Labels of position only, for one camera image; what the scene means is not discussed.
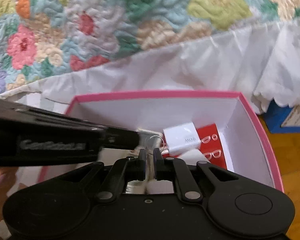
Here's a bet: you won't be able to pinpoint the person left hand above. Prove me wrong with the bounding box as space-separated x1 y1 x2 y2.
0 167 18 222

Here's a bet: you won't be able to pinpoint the white cube charger adapter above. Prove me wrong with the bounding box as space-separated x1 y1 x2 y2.
163 122 201 156

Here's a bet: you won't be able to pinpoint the blue cardboard box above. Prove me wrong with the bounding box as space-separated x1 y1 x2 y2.
263 100 300 134

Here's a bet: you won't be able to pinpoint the silver keys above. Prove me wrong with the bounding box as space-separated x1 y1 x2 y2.
126 143 165 194

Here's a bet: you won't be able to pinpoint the pink cardboard box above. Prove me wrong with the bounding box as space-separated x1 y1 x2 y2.
53 90 283 190

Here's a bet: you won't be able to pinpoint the cream remote with label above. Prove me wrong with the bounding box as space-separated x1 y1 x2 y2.
136 128 164 151

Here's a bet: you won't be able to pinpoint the floral quilted bedspread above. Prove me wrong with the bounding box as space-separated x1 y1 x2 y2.
0 0 300 94

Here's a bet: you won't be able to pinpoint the white bed sheet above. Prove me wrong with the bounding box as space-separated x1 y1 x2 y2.
0 18 300 113

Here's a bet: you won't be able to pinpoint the large white plug charger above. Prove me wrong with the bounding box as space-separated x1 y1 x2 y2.
178 149 210 166

